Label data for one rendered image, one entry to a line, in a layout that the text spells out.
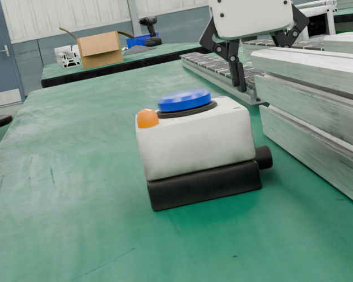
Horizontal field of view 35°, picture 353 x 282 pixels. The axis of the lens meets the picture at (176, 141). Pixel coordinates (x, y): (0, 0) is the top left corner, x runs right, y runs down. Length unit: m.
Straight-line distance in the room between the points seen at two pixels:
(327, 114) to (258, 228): 0.08
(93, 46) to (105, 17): 8.89
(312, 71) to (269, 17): 0.37
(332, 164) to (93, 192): 0.21
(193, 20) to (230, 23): 11.19
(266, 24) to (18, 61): 10.92
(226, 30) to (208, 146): 0.35
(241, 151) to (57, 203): 0.17
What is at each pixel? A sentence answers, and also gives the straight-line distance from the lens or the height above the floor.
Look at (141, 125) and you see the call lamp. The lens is 0.38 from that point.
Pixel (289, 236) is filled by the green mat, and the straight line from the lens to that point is 0.32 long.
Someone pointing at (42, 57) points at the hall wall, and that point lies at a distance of 11.56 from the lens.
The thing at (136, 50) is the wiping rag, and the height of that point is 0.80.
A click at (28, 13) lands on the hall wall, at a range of 11.59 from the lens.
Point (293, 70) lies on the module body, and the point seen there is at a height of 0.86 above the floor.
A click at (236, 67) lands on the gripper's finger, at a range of 0.74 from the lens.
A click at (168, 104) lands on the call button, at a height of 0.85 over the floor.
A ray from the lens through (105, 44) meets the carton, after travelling 2.74.
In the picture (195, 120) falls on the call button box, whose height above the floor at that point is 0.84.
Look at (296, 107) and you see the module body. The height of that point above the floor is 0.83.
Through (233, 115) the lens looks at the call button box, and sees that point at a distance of 0.38.
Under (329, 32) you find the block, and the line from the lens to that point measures 1.56.
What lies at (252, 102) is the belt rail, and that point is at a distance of 0.76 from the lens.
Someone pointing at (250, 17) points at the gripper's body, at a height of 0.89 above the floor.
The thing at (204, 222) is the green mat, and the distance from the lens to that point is 0.36.
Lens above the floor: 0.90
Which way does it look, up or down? 12 degrees down
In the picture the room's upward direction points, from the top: 11 degrees counter-clockwise
